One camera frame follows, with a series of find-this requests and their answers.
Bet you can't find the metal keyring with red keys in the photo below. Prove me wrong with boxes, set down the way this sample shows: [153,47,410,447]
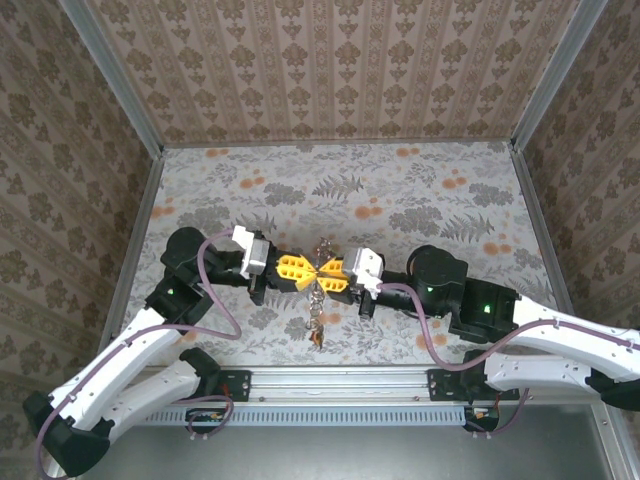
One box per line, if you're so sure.
[304,237,337,349]

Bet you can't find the floral patterned table cover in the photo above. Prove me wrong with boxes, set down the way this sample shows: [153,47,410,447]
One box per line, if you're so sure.
[107,142,566,366]

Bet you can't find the grey metal sheet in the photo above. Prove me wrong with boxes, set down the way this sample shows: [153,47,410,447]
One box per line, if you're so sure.
[74,404,616,480]

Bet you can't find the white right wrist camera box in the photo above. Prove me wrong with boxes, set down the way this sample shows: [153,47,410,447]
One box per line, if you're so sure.
[342,246,385,294]

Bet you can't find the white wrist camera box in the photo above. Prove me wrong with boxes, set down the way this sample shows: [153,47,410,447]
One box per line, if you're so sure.
[232,225,274,279]
[342,246,385,294]

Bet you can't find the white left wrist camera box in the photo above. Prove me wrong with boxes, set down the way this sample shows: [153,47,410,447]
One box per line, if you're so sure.
[232,225,274,279]

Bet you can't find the aluminium table side rail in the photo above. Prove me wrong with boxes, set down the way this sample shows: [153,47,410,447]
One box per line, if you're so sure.
[102,149,166,346]
[509,147,571,306]

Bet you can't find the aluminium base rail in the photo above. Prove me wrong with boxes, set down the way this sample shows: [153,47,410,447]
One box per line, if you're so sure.
[134,366,609,404]

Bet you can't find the aluminium table back rail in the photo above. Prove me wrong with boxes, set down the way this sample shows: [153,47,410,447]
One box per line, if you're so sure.
[162,139,516,149]

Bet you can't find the grey slotted cable duct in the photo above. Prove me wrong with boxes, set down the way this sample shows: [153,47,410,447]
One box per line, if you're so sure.
[134,405,501,427]

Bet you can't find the black cable connector box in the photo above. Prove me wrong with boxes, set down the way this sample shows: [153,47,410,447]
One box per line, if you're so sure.
[185,407,226,426]
[462,407,501,430]

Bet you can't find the aluminium frame post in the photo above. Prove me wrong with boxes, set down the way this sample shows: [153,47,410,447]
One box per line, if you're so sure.
[56,0,166,159]
[509,0,611,151]

